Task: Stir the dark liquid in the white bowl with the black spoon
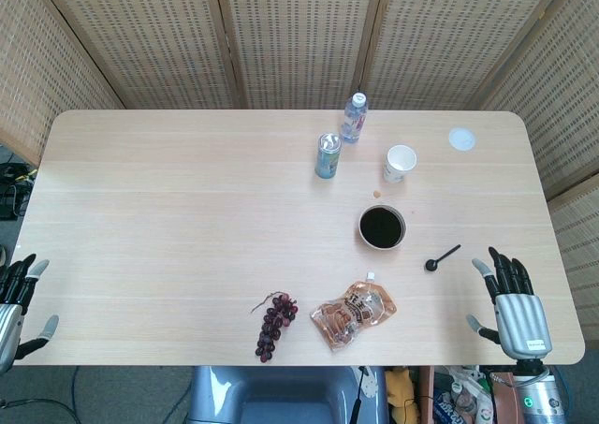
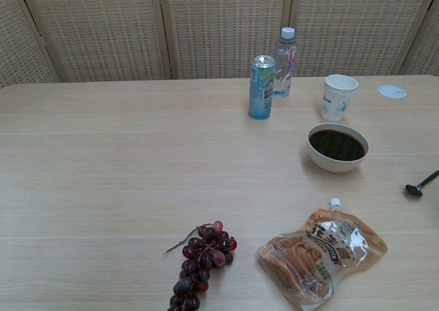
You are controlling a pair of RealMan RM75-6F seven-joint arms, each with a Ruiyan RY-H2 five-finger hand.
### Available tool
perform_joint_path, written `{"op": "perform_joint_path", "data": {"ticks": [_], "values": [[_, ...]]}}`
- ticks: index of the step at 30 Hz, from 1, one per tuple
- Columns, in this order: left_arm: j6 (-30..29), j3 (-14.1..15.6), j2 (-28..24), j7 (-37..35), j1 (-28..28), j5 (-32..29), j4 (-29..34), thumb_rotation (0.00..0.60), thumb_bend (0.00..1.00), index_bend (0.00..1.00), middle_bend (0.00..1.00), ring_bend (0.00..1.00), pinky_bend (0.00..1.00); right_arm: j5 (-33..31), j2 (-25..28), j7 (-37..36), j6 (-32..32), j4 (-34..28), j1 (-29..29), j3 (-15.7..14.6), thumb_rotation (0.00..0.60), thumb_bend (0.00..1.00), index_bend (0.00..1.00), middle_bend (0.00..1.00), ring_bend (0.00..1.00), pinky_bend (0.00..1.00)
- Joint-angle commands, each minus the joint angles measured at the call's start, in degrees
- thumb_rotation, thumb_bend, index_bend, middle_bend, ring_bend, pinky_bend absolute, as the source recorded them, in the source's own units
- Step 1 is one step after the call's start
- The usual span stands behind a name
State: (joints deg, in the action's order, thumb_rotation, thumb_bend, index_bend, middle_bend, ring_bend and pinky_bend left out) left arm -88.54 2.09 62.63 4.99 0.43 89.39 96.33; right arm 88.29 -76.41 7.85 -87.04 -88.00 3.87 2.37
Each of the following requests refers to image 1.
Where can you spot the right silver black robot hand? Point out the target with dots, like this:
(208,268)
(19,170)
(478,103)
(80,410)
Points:
(521,323)

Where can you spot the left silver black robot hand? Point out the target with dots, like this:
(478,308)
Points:
(10,323)

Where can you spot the black plastic spoon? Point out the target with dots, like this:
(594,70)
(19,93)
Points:
(430,266)

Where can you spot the white cup with black interior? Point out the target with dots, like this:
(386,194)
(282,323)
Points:
(381,227)

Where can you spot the white paper cup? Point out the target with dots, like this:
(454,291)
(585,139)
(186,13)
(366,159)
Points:
(400,158)

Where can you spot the plastic bag of snacks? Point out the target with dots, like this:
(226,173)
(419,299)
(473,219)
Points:
(461,398)

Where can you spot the brown box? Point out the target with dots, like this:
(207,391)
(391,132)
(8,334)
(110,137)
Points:
(426,396)

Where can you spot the yellow plush item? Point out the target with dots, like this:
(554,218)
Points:
(402,391)

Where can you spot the orange spout drink pouch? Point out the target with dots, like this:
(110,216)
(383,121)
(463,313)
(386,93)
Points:
(351,314)

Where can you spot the white plastic lid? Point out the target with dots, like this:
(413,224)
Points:
(462,139)

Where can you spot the grey robot torso base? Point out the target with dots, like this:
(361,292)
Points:
(290,396)

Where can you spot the bunch of dark red grapes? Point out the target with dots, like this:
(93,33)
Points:
(276,316)

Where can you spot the light blue drink can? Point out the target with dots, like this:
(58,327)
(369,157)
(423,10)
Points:
(327,162)

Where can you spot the clear plastic water bottle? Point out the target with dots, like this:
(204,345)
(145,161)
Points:
(354,120)

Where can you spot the woven bamboo folding screen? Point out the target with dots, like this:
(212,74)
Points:
(299,35)

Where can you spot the white perforated bracket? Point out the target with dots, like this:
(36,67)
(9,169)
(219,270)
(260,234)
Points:
(370,386)

